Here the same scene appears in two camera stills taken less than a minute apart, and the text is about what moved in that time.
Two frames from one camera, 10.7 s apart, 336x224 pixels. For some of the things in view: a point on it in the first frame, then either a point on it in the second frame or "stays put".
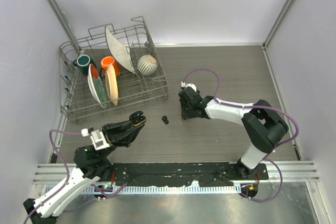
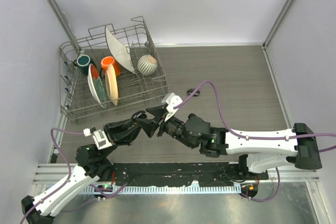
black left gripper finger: x=136 y=118 stays put
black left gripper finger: x=132 y=134 stays put
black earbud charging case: x=136 y=119 stays put
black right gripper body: x=186 y=109 -> x=174 y=126
